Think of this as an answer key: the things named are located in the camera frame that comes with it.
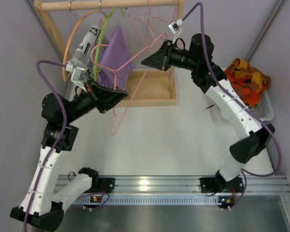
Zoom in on orange camouflage trousers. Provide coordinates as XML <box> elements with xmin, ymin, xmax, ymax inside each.
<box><xmin>223</xmin><ymin>58</ymin><xmax>271</xmax><ymax>108</ymax></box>

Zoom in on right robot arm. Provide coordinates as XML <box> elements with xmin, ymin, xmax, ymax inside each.
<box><xmin>141</xmin><ymin>33</ymin><xmax>275</xmax><ymax>196</ymax></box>

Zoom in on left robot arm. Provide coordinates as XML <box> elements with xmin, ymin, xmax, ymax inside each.
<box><xmin>10</xmin><ymin>82</ymin><xmax>128</xmax><ymax>232</ymax></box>

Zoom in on green hanger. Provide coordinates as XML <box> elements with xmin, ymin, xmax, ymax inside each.
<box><xmin>93</xmin><ymin>8</ymin><xmax>117</xmax><ymax>82</ymax></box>

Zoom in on purple trousers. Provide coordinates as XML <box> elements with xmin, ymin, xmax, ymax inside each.
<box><xmin>98</xmin><ymin>25</ymin><xmax>135</xmax><ymax>90</ymax></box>

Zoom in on orange hanger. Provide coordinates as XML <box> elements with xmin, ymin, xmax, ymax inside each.
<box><xmin>62</xmin><ymin>0</ymin><xmax>107</xmax><ymax>82</ymax></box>

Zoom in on newspaper print trousers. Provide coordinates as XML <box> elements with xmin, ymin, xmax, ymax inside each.
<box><xmin>69</xmin><ymin>24</ymin><xmax>101</xmax><ymax>78</ymax></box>

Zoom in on wooden clothes rack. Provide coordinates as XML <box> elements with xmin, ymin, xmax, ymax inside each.
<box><xmin>33</xmin><ymin>0</ymin><xmax>184</xmax><ymax>107</ymax></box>

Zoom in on white plastic basket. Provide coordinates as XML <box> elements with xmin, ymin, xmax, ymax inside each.
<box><xmin>254</xmin><ymin>90</ymin><xmax>275</xmax><ymax>121</ymax></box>

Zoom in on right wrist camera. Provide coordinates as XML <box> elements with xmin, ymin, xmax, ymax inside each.
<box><xmin>168</xmin><ymin>18</ymin><xmax>183</xmax><ymax>44</ymax></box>

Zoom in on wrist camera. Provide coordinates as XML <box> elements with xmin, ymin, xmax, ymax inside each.
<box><xmin>65</xmin><ymin>61</ymin><xmax>87</xmax><ymax>91</ymax></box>
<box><xmin>168</xmin><ymin>18</ymin><xmax>183</xmax><ymax>44</ymax></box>

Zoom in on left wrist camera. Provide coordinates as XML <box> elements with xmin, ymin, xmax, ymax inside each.
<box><xmin>65</xmin><ymin>61</ymin><xmax>87</xmax><ymax>91</ymax></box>

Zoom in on aluminium mounting rail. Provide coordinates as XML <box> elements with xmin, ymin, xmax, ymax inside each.
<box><xmin>102</xmin><ymin>175</ymin><xmax>290</xmax><ymax>195</ymax></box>

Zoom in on perforated cable duct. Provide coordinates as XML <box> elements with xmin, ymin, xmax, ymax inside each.
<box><xmin>73</xmin><ymin>194</ymin><xmax>234</xmax><ymax>206</ymax></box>

